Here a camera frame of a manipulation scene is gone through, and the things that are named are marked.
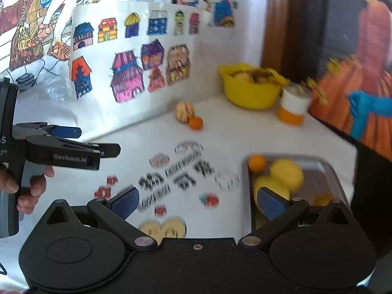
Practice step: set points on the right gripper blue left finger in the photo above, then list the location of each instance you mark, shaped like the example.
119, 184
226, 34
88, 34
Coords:
125, 202

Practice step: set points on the person's left hand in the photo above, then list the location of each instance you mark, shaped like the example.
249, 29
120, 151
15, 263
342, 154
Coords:
27, 202

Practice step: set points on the white and orange cup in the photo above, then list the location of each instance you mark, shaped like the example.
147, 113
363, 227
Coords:
294, 104

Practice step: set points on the striped pepino melon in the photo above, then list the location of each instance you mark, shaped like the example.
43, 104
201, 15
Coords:
184, 111

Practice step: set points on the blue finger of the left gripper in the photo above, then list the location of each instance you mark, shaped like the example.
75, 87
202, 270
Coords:
66, 132

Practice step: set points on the orange fruit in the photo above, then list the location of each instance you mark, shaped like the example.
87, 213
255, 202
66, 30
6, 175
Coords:
323, 199

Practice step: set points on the large yellow pear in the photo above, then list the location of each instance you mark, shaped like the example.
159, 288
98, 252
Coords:
272, 184

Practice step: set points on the houses drawing paper sheet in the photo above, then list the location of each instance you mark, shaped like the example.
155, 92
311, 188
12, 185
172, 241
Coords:
130, 58

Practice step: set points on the metal baking tray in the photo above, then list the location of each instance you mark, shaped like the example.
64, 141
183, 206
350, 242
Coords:
319, 177

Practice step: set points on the brown wooden door frame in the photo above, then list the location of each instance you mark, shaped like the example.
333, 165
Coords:
284, 44

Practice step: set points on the yellow artificial flower sprig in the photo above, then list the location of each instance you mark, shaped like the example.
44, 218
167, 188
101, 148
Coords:
315, 88

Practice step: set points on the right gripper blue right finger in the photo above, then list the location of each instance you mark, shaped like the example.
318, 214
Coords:
270, 203

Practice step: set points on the yellow round pear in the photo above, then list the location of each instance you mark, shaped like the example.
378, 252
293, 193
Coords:
287, 172

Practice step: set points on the white printed tablecloth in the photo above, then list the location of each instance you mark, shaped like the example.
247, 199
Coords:
191, 183

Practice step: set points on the girl in orange dress painting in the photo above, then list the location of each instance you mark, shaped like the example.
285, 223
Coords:
357, 81

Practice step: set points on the yellow plastic bowl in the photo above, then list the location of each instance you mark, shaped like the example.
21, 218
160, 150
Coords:
250, 87

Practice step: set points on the small orange tangerine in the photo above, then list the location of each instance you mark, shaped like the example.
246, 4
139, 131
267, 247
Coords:
195, 123
257, 162

